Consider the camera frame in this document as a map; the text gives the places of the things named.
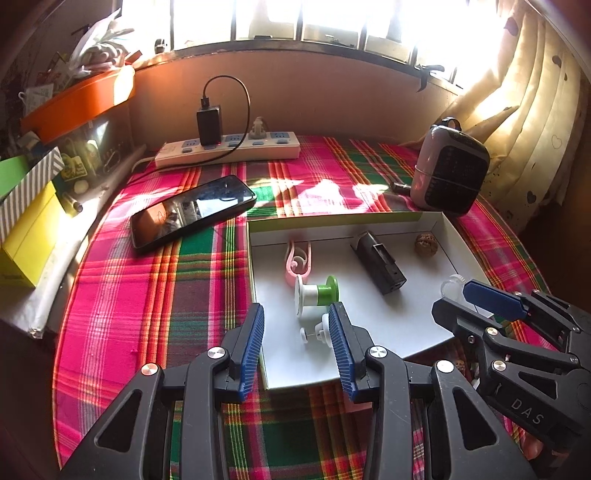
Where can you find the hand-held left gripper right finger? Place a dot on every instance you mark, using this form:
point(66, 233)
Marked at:
point(344, 350)

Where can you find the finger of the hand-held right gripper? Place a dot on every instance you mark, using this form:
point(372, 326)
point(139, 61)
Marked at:
point(494, 297)
point(461, 318)

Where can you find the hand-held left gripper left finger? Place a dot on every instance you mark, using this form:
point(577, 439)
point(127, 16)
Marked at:
point(249, 350)

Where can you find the white round knob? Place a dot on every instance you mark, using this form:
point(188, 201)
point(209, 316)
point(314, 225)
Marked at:
point(324, 328)

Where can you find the white translucent cap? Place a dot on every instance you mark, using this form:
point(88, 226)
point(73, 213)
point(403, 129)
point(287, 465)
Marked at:
point(452, 286)

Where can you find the brown walnut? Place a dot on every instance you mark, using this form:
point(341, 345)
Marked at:
point(461, 365)
point(425, 244)

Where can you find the white green spool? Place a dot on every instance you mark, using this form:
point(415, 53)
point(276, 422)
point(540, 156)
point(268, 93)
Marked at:
point(328, 290)

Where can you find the pink looped plastic clip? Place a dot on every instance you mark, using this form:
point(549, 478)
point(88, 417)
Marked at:
point(291, 270)

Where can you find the black rectangular charger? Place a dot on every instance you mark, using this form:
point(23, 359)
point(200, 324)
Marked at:
point(378, 263)

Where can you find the green white cardboard box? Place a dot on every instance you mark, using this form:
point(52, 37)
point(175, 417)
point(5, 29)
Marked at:
point(332, 244)

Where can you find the plaid tablecloth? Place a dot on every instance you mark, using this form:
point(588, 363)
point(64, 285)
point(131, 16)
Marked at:
point(161, 300)

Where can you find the small grey heater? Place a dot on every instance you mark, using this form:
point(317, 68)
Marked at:
point(457, 175)

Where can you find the black smartphone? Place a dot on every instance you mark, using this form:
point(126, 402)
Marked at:
point(194, 212)

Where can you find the cream heart-print curtain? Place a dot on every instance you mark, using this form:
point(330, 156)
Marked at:
point(531, 115)

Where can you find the beige power strip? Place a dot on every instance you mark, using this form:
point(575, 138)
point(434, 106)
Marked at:
point(277, 150)

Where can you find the white plug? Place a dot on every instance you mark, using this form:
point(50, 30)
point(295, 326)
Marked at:
point(258, 129)

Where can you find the black power adapter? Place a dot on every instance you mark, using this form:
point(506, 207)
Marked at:
point(208, 127)

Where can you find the yellow cardboard box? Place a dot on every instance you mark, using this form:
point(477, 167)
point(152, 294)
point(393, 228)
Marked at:
point(27, 240)

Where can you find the glass tank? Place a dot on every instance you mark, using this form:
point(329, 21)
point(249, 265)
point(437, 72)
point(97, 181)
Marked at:
point(106, 134)

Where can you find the striped cardboard box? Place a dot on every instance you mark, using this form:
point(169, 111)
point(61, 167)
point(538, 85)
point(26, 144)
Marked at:
point(37, 180)

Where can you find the orange plastic tray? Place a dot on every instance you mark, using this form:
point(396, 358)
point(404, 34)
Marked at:
point(78, 101)

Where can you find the window grille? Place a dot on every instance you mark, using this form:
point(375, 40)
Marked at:
point(298, 18)

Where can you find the white plastic bag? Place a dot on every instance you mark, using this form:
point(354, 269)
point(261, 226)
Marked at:
point(99, 46)

